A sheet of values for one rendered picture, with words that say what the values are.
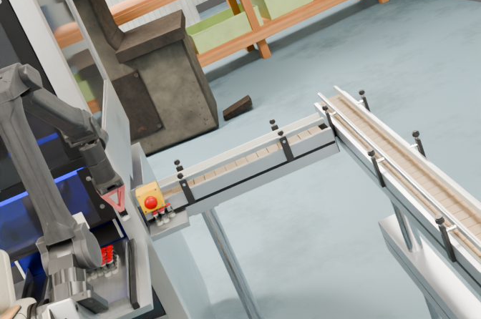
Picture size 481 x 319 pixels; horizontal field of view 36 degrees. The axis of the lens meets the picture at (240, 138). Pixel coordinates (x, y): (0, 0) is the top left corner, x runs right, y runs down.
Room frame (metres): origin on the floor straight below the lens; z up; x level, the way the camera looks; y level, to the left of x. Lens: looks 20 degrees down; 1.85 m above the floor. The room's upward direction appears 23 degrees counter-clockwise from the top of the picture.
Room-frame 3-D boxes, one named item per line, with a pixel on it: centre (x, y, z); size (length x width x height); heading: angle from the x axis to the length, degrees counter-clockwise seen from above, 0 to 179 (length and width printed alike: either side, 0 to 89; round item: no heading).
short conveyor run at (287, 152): (2.35, 0.05, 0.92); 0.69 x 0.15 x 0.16; 92
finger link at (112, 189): (1.85, 0.37, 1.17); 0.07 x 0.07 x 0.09; 16
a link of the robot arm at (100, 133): (1.89, 0.36, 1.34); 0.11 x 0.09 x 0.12; 173
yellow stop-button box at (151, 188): (2.20, 0.33, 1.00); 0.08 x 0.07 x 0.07; 2
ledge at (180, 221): (2.24, 0.32, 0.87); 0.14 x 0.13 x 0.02; 2
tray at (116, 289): (1.96, 0.57, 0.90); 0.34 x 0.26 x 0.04; 1
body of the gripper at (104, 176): (1.85, 0.36, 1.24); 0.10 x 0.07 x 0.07; 16
